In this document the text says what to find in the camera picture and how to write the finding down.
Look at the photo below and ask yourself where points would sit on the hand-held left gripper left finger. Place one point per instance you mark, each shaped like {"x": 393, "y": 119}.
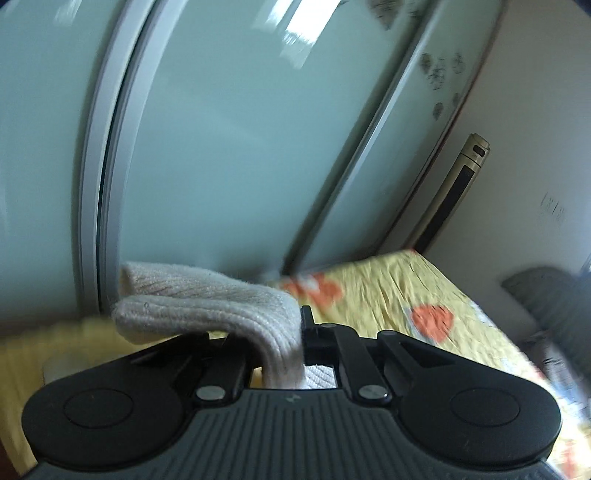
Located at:
{"x": 224, "y": 369}

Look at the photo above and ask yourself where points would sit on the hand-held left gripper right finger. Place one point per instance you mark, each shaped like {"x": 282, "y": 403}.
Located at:
{"x": 318, "y": 346}

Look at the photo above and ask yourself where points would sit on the white knit sweater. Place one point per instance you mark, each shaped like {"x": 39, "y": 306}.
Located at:
{"x": 231, "y": 304}

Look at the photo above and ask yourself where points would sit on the yellow carrot print quilt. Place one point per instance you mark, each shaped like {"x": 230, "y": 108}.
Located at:
{"x": 415, "y": 295}

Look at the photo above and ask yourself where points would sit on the floral print glass wardrobe door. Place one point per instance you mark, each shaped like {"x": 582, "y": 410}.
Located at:
{"x": 388, "y": 152}

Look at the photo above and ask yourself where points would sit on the standing air conditioner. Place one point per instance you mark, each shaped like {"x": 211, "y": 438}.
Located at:
{"x": 457, "y": 189}

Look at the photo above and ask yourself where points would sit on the frosted glass wardrobe door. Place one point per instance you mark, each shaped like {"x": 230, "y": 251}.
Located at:
{"x": 240, "y": 138}
{"x": 41, "y": 152}

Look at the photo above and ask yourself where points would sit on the grey padded headboard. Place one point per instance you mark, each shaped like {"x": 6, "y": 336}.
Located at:
{"x": 551, "y": 304}

